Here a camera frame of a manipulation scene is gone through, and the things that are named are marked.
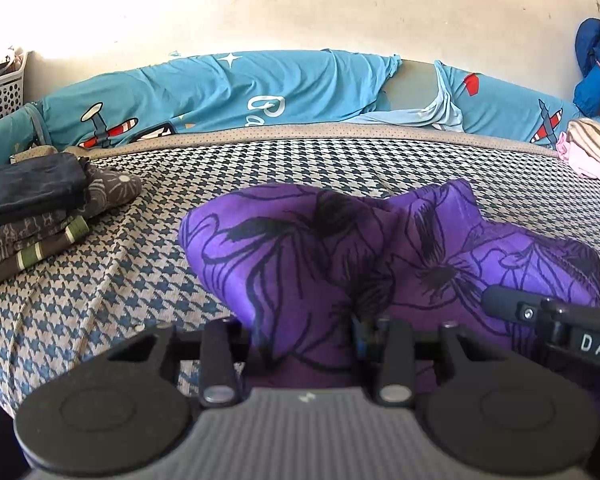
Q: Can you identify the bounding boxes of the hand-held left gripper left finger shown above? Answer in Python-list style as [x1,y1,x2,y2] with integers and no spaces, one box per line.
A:
[107,318,252,408]

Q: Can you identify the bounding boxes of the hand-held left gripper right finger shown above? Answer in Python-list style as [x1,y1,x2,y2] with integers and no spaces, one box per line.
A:
[350,316,506,408]

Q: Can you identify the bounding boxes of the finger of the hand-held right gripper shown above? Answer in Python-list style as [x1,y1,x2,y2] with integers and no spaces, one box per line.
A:
[481,285,545,322]

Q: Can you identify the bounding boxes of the purple patterned garment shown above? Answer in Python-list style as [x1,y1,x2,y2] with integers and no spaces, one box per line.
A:
[177,180,600,416]

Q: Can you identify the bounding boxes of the navy folded clothes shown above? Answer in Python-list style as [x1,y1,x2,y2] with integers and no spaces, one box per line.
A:
[0,152,88,233]

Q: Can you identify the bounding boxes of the pink folded garment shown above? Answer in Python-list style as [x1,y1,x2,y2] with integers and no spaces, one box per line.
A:
[555,130,600,186]

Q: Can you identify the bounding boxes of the striped beige knit garment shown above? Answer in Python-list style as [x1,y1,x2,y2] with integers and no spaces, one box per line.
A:
[565,117,600,171]

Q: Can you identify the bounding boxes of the houndstooth bed cover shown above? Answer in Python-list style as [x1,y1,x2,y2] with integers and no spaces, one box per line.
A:
[0,137,600,416]

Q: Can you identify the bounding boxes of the olive floral garment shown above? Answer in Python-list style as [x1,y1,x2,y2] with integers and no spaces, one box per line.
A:
[0,167,143,271]

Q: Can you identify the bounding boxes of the olive striped folded garment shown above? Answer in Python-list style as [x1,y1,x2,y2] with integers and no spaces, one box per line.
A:
[0,217,91,291]

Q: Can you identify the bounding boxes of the royal blue garment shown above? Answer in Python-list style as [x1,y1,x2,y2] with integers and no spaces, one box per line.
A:
[572,17,600,116]

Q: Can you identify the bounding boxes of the blue cartoon bedsheet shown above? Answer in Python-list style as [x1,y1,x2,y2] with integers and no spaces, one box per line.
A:
[30,50,403,150]

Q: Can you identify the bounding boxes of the khaki crumpled cloth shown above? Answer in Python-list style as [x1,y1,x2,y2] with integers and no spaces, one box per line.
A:
[10,145,58,163]

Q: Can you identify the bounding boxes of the teal dotted bed cushion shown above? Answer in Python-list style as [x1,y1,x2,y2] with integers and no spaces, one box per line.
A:
[0,102,53,166]

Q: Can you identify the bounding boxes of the white perforated basket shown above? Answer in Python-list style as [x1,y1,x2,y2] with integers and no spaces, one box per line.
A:
[0,50,31,128]

